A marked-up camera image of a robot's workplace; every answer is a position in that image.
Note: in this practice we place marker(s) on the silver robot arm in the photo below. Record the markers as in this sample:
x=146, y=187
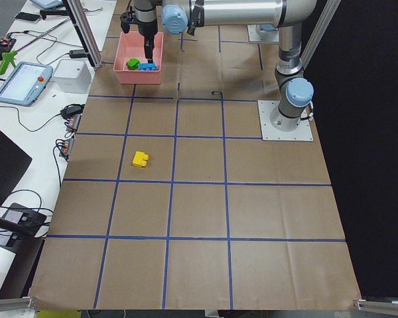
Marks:
x=178, y=17

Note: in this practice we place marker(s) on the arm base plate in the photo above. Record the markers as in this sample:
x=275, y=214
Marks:
x=263, y=34
x=275, y=128

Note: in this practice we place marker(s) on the blue toy block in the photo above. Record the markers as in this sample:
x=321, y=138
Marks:
x=148, y=67

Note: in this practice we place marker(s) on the green handled grabber tool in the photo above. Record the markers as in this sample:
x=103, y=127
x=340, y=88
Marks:
x=8, y=58

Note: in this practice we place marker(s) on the yellow toy block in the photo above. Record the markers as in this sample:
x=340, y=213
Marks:
x=140, y=159

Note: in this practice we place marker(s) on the teach pendant tablet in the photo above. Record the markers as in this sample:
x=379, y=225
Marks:
x=25, y=84

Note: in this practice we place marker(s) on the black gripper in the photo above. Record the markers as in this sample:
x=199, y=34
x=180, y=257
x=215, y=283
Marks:
x=147, y=28

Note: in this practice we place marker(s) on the aluminium frame post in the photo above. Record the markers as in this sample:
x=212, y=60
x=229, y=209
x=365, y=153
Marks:
x=82, y=27

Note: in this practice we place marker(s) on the green toy block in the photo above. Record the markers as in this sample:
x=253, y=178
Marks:
x=132, y=64

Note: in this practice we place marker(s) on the white cube device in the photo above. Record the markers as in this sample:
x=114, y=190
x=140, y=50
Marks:
x=72, y=76

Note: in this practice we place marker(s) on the black power adapter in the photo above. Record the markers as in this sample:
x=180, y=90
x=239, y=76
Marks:
x=79, y=53

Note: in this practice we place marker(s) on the pink plastic box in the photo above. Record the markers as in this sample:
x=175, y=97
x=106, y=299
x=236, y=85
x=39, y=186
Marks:
x=131, y=46

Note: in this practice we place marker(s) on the black smartphone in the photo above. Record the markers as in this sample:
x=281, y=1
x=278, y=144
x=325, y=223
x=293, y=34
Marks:
x=28, y=17

